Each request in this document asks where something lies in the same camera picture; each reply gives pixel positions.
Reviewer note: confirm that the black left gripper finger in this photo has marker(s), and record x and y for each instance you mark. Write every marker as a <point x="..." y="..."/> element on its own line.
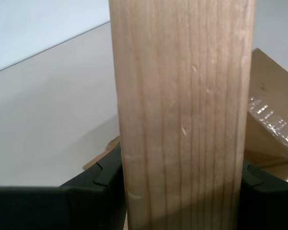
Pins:
<point x="50" y="208"/>
<point x="271" y="206"/>

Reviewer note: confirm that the brown cardboard box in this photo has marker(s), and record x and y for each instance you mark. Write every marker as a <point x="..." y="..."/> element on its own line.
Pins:
<point x="266" y="79"/>

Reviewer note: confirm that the light wooden block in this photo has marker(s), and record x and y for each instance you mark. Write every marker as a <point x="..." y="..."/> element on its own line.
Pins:
<point x="182" y="107"/>

